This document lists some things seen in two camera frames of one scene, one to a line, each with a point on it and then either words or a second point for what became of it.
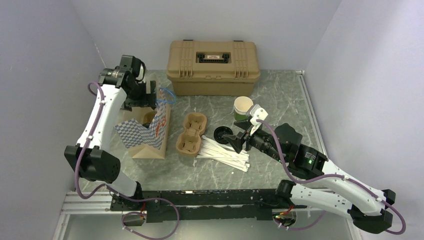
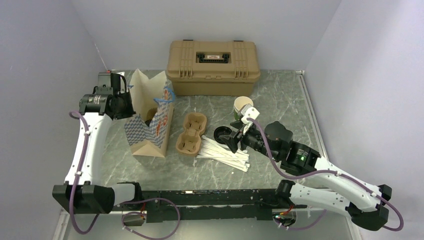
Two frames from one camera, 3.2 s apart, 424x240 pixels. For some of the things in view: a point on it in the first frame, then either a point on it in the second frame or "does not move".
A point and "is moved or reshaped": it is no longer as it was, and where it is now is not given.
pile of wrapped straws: x=223 y=153 does not move
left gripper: x=147 y=100 → x=125 y=93
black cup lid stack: x=221 y=131 does not move
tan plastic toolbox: x=213 y=68 does not move
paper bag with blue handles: x=145 y=136 is moved or reshaped
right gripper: x=237 y=143 does not move
